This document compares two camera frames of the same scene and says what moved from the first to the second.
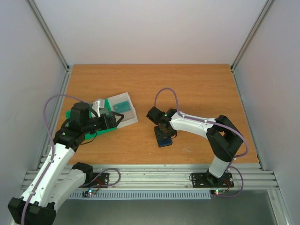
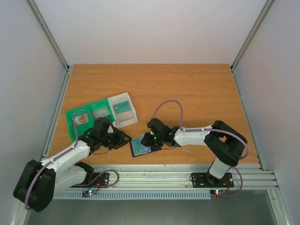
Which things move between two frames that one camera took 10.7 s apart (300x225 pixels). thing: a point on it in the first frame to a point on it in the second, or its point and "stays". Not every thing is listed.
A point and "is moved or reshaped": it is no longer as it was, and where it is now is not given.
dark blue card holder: [164, 141] is moved or reshaped
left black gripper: [106, 125] to [121, 141]
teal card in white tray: [122, 107] stays
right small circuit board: [218, 191] stays
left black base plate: [99, 180] stays
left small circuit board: [86, 193] stays
